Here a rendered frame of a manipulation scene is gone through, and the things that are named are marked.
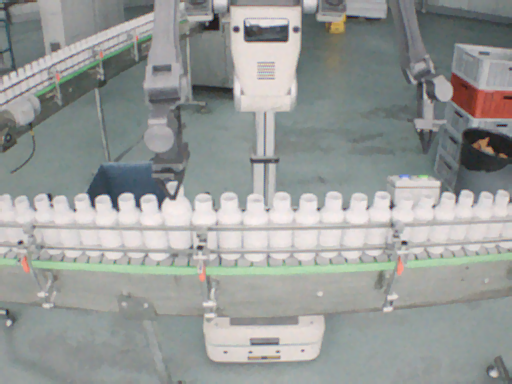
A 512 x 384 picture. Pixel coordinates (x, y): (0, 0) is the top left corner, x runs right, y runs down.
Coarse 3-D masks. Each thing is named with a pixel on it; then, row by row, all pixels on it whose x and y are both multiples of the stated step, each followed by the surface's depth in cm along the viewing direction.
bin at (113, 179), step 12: (108, 168) 157; (120, 168) 158; (132, 168) 158; (144, 168) 158; (96, 180) 150; (108, 180) 160; (120, 180) 160; (132, 180) 161; (144, 180) 161; (168, 180) 161; (84, 192) 139; (96, 192) 150; (108, 192) 163; (120, 192) 163; (132, 192) 164; (144, 192) 164; (156, 192) 164
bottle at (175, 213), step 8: (168, 184) 97; (176, 184) 98; (168, 200) 97; (176, 200) 96; (184, 200) 98; (168, 208) 96; (176, 208) 96; (184, 208) 97; (168, 216) 97; (176, 216) 96; (184, 216) 97; (168, 224) 98; (176, 224) 98; (184, 224) 99; (168, 232) 101; (176, 232) 99; (184, 232) 100; (176, 240) 101; (184, 240) 101; (192, 240) 104; (184, 248) 102
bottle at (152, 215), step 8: (144, 200) 99; (152, 200) 100; (144, 208) 97; (152, 208) 97; (144, 216) 98; (152, 216) 98; (160, 216) 99; (144, 224) 98; (152, 224) 98; (160, 224) 99; (144, 232) 100; (152, 232) 99; (160, 232) 100; (152, 240) 100; (160, 240) 101; (168, 240) 104; (152, 248) 102; (160, 248) 102; (168, 248) 104; (152, 256) 103; (160, 256) 103
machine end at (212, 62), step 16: (224, 16) 424; (208, 32) 433; (224, 32) 433; (192, 48) 452; (208, 48) 447; (224, 48) 442; (192, 64) 462; (208, 64) 457; (224, 64) 452; (192, 80) 473; (208, 80) 468; (224, 80) 462
